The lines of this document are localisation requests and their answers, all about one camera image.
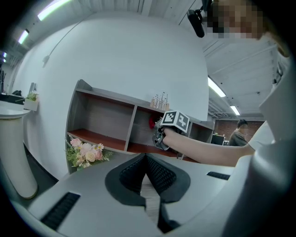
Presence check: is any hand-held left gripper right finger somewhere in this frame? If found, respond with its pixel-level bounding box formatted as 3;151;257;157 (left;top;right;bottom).
145;153;235;234

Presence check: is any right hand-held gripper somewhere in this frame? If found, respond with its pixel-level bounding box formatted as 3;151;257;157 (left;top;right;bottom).
152;110;191;150

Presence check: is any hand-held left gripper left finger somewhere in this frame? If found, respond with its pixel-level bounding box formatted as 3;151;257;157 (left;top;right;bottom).
27;153;163;237

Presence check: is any grey wooden wall shelf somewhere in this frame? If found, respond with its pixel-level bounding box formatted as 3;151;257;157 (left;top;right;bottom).
65;79;215;175

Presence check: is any person's right forearm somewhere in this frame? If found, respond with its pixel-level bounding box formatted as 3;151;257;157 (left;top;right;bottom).
163;126;256;168

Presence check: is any wooden holder with cards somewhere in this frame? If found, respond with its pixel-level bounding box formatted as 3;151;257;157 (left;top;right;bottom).
149;92;170;111

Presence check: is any pink flower bouquet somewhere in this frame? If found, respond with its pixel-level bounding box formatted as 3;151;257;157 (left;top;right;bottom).
65;136;114;168

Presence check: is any person's white shirt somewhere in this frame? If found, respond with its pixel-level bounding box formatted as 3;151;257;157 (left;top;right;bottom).
248;57;296;153

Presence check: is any white flower box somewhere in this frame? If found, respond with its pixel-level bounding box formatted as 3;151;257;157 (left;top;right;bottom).
24;91;39;111

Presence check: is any person's head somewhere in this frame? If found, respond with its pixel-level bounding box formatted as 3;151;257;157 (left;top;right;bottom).
206;0;266;40

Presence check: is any black flat device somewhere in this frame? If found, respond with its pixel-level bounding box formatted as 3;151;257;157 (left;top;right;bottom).
0;90;25;105

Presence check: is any white round pedestal table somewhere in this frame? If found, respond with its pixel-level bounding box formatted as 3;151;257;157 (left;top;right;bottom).
0;105;39;200

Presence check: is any black head-mounted camera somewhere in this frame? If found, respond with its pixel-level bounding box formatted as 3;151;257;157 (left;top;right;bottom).
186;0;206;39

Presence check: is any white wall conduit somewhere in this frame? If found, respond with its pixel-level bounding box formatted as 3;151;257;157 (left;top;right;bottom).
42;19;85;68

